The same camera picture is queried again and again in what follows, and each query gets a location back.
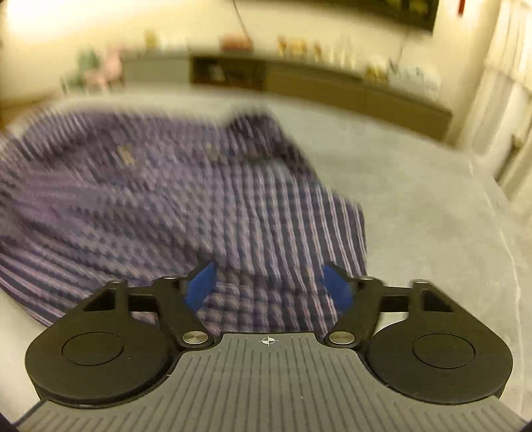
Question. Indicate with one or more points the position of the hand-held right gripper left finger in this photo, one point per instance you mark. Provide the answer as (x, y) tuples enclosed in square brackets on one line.
[(201, 282)]

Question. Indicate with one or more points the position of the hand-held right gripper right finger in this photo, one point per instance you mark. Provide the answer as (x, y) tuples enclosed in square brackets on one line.
[(336, 286)]

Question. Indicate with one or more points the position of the purple plaid shirt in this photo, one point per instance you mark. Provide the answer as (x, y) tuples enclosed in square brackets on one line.
[(166, 187)]

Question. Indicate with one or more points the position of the long low grey cabinet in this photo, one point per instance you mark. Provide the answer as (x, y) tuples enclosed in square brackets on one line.
[(332, 89)]

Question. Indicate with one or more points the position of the small yellow toys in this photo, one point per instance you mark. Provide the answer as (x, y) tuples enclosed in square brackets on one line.
[(377, 73)]

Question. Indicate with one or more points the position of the white plush toy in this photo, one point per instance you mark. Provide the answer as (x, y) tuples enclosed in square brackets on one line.
[(415, 79)]

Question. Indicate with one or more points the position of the white bottles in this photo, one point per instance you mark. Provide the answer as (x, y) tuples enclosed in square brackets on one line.
[(341, 54)]

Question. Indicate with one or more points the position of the pink plush toy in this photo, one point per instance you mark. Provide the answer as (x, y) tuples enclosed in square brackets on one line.
[(110, 66)]

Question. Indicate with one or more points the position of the red toy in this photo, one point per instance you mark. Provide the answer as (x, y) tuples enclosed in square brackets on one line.
[(235, 43)]

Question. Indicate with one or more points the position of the orange figurines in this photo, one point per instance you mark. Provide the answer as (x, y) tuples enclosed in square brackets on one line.
[(293, 46)]

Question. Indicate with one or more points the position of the green toy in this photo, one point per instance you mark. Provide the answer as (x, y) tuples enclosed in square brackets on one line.
[(83, 66)]

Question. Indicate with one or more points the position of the yellow figurine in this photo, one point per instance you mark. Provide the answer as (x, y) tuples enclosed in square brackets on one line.
[(151, 39)]

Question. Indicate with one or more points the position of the cream curtain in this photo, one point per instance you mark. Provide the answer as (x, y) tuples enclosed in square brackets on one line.
[(494, 83)]

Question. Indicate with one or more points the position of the dark framed wall picture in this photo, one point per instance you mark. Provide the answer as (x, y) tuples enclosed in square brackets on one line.
[(415, 12)]

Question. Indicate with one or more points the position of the red wall decoration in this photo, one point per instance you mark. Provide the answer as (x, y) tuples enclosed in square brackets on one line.
[(461, 5)]

